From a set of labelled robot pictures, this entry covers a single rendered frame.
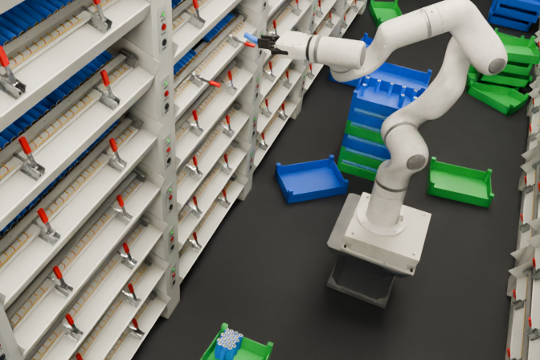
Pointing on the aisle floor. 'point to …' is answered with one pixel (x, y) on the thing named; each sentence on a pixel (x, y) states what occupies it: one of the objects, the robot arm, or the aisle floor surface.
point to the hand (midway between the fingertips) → (265, 42)
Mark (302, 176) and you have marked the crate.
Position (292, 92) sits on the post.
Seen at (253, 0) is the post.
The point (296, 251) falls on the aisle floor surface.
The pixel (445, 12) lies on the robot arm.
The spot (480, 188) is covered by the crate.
